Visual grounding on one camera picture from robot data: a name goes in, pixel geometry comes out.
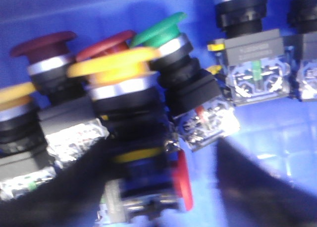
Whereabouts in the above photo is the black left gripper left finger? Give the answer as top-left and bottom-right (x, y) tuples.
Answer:
(0, 139), (122, 227)

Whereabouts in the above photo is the red push button lying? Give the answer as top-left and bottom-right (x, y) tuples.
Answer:
(171, 150), (194, 211)

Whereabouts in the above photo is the blue plastic source bin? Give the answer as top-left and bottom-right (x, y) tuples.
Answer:
(0, 0), (317, 227)

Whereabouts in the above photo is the green push button upright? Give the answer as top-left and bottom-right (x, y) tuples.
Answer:
(208, 0), (290, 106)

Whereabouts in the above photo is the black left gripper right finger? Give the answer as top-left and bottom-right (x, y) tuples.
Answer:
(216, 139), (317, 227)

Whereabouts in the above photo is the dark red mushroom push button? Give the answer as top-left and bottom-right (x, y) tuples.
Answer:
(10, 31), (109, 169)

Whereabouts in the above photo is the yellow push button at left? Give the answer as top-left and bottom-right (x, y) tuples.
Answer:
(0, 82), (55, 202)

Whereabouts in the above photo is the black push button far right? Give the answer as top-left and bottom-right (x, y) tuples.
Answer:
(287, 0), (317, 102)

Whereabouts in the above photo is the green mushroom push button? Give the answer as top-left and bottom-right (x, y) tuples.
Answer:
(130, 12), (240, 152)

